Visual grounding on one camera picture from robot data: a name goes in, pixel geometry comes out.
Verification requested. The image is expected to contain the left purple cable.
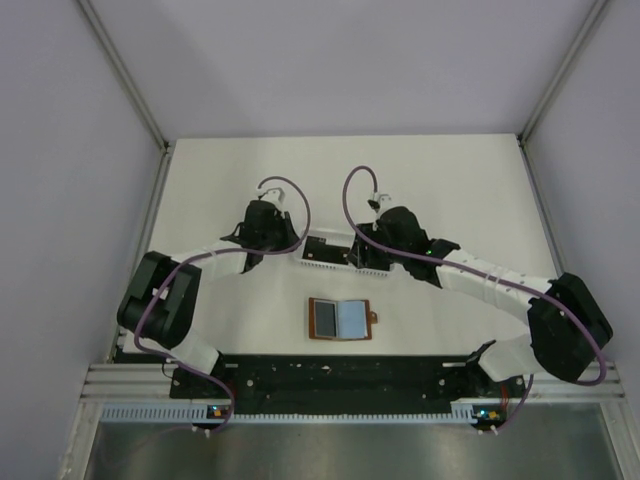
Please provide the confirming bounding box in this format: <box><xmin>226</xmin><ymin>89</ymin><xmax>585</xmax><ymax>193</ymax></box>
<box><xmin>133</xmin><ymin>175</ymin><xmax>314</xmax><ymax>434</ymax></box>

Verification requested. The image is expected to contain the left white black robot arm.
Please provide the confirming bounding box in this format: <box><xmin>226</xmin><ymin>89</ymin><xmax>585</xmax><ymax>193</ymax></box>
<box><xmin>116</xmin><ymin>199</ymin><xmax>300</xmax><ymax>397</ymax></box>

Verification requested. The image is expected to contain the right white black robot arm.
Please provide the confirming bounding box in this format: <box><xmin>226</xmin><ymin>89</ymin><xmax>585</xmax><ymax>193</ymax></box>
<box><xmin>351</xmin><ymin>200</ymin><xmax>613</xmax><ymax>396</ymax></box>

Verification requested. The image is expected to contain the aluminium frame rail front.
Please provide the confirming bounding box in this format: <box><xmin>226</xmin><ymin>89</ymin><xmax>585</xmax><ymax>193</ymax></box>
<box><xmin>80</xmin><ymin>364</ymin><xmax>626</xmax><ymax>403</ymax></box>

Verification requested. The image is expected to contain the right aluminium frame post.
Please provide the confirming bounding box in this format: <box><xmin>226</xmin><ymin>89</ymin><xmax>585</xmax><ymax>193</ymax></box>
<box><xmin>517</xmin><ymin>0</ymin><xmax>613</xmax><ymax>148</ymax></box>

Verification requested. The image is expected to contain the aluminium frame post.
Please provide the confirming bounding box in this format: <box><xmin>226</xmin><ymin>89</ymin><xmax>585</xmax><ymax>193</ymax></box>
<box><xmin>73</xmin><ymin>0</ymin><xmax>170</xmax><ymax>152</ymax></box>
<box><xmin>517</xmin><ymin>0</ymin><xmax>613</xmax><ymax>148</ymax></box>

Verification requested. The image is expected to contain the white slotted cable duct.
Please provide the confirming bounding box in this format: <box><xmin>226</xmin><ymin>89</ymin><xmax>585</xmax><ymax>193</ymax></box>
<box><xmin>99</xmin><ymin>397</ymin><xmax>484</xmax><ymax>426</ymax></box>

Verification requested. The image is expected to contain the left aluminium frame post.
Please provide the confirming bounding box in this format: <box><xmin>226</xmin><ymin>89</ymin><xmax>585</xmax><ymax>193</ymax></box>
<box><xmin>73</xmin><ymin>0</ymin><xmax>170</xmax><ymax>152</ymax></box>

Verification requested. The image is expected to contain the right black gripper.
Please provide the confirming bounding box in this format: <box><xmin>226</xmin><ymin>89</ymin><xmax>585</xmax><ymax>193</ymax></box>
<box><xmin>348</xmin><ymin>222</ymin><xmax>410</xmax><ymax>269</ymax></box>

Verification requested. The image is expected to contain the brown leather card holder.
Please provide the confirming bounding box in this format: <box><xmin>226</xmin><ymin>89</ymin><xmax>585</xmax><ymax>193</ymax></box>
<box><xmin>307</xmin><ymin>298</ymin><xmax>378</xmax><ymax>342</ymax></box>

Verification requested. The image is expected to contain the black credit card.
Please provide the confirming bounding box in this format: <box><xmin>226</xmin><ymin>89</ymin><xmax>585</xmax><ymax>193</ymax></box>
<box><xmin>302</xmin><ymin>236</ymin><xmax>349</xmax><ymax>265</ymax></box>
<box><xmin>314</xmin><ymin>302</ymin><xmax>337</xmax><ymax>338</ymax></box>

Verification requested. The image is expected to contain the white plastic slotted basket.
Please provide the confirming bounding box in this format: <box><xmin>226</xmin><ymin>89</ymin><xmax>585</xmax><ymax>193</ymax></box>
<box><xmin>292</xmin><ymin>228</ymin><xmax>394</xmax><ymax>277</ymax></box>

